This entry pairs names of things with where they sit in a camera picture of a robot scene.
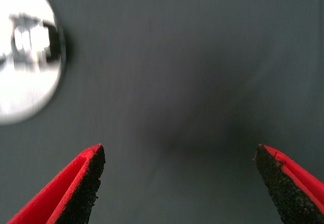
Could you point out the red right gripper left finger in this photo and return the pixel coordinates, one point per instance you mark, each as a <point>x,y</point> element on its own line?
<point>65,191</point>

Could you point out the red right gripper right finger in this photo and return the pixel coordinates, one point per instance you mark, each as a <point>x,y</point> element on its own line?
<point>296,191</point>

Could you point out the round metal carrier plate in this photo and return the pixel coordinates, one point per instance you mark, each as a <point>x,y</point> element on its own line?
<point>27,94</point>

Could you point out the dark grey table cloth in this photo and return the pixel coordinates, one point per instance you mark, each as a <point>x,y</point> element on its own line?
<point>177,56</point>

